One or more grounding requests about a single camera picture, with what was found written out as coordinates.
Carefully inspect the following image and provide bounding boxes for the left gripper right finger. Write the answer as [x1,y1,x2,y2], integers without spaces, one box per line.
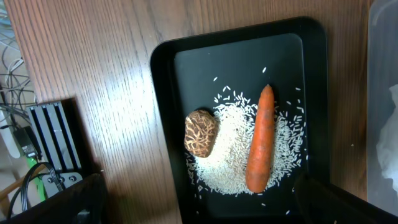
[294,173,397,223]

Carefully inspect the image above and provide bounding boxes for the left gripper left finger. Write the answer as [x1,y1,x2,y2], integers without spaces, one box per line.
[1,174,107,224]

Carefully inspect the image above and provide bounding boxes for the orange carrot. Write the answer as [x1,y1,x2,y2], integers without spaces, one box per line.
[246,85,274,193]

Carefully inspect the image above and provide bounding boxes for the white tissue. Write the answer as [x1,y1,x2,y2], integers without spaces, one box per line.
[376,85,397,191]

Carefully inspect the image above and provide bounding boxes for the pile of white rice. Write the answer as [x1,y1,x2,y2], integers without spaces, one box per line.
[185,67,309,215]

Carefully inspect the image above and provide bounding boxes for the brown mushroom food scrap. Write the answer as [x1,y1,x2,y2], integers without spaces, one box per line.
[184,110,218,158]

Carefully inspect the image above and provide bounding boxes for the white power adapter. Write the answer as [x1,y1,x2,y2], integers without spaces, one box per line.
[1,111,21,159]

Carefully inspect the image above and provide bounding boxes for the black plastic tray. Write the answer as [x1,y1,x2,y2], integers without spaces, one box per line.
[150,17,330,223]

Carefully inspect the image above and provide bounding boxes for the clear plastic container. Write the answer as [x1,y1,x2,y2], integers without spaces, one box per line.
[366,0,397,215]

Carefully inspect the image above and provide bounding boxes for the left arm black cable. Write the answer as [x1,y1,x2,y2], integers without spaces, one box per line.
[6,161,66,220]

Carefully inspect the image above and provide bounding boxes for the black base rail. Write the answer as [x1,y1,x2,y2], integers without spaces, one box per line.
[27,101,83,197]

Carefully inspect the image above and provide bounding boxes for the tangled cables beside table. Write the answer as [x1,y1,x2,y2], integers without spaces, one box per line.
[0,30,37,131]

